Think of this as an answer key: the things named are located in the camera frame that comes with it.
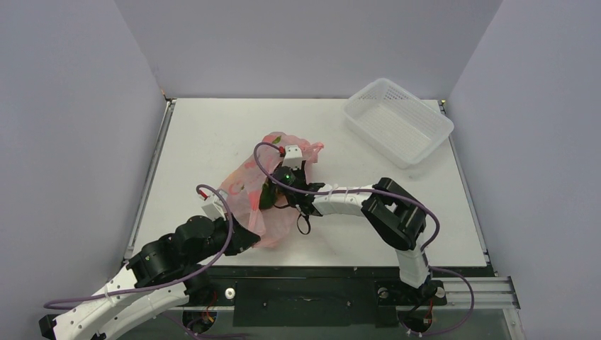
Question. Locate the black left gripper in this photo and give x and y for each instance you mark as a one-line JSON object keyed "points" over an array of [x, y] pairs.
{"points": [[243, 239]]}

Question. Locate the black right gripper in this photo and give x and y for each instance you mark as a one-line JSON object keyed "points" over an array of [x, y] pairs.
{"points": [[280, 186]]}

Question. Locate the pink plastic bag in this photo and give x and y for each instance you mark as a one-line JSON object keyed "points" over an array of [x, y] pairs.
{"points": [[255, 207]]}

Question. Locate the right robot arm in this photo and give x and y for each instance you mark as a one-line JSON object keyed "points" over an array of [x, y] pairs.
{"points": [[397, 217]]}

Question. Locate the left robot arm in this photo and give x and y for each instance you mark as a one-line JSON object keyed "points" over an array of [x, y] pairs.
{"points": [[165, 273]]}

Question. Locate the white plastic basket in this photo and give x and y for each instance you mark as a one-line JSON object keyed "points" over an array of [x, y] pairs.
{"points": [[397, 124]]}

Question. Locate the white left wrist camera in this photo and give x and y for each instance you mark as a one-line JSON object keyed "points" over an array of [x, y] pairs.
{"points": [[212, 206]]}

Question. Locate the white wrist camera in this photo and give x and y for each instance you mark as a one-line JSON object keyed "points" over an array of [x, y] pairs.
{"points": [[212, 206], [291, 157]]}

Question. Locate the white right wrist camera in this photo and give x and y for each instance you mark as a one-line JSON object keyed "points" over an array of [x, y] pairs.
{"points": [[291, 157]]}

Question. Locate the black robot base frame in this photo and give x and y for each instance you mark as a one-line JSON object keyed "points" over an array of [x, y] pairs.
{"points": [[296, 296]]}

